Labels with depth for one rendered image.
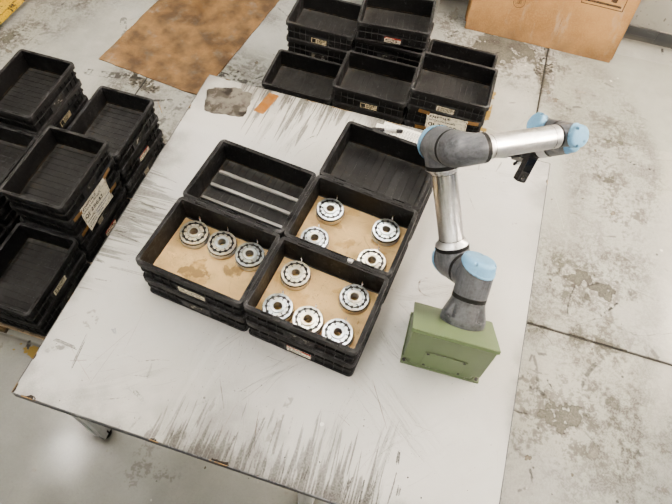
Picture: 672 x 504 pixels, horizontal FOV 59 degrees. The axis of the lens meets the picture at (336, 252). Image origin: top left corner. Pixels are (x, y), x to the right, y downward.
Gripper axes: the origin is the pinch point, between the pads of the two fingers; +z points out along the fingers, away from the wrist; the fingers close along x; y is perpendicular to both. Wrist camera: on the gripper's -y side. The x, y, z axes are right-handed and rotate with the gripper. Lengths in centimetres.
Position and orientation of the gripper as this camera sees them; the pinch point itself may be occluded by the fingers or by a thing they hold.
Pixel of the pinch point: (498, 161)
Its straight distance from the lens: 241.6
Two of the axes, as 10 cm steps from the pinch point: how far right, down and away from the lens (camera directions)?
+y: 1.4, -9.9, 0.8
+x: -8.6, -1.6, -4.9
